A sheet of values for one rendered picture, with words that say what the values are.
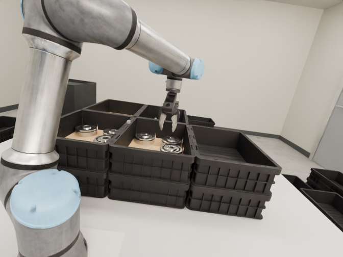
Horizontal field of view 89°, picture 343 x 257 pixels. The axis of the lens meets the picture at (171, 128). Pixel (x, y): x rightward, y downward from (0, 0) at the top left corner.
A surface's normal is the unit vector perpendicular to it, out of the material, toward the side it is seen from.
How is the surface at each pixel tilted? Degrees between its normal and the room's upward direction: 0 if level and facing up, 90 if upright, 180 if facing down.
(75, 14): 107
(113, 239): 1
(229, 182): 90
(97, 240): 1
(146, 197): 90
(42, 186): 7
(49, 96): 88
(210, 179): 90
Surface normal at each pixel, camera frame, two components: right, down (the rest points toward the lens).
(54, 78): 0.78, 0.29
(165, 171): -0.03, 0.30
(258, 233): 0.14, -0.94
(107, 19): 0.47, 0.50
